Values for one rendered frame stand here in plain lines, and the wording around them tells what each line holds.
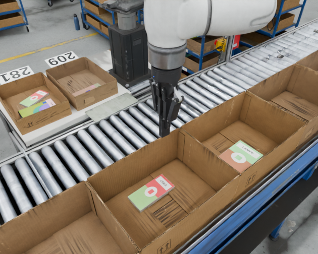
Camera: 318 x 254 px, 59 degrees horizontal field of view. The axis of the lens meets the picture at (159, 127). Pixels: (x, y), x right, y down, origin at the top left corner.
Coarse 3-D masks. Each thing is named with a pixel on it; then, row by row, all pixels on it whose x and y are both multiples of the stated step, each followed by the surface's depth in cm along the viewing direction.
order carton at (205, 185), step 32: (128, 160) 96; (160, 160) 109; (192, 160) 108; (96, 192) 94; (128, 192) 103; (192, 192) 103; (224, 192) 87; (128, 224) 94; (160, 224) 93; (192, 224) 84
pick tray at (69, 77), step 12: (72, 60) 185; (84, 60) 191; (48, 72) 178; (60, 72) 183; (72, 72) 189; (84, 72) 191; (96, 72) 185; (60, 84) 164; (72, 84) 180; (84, 84) 180; (108, 84) 165; (72, 96) 156; (84, 96) 158; (96, 96) 164; (108, 96) 170
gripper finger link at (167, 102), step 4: (164, 88) 71; (164, 92) 71; (164, 96) 72; (172, 96) 74; (164, 100) 73; (168, 100) 74; (172, 100) 75; (164, 104) 75; (168, 104) 75; (164, 108) 76; (168, 108) 76; (164, 112) 77; (168, 112) 77; (164, 116) 77; (164, 120) 78
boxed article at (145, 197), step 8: (160, 176) 107; (152, 184) 104; (160, 184) 104; (168, 184) 104; (136, 192) 101; (144, 192) 101; (152, 192) 101; (160, 192) 101; (168, 192) 103; (136, 200) 99; (144, 200) 99; (152, 200) 99; (136, 208) 98; (144, 208) 97
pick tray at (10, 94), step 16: (16, 80) 167; (32, 80) 174; (48, 80) 168; (0, 96) 166; (16, 96) 170; (48, 96) 170; (64, 96) 155; (16, 112) 159; (48, 112) 148; (64, 112) 155; (32, 128) 147
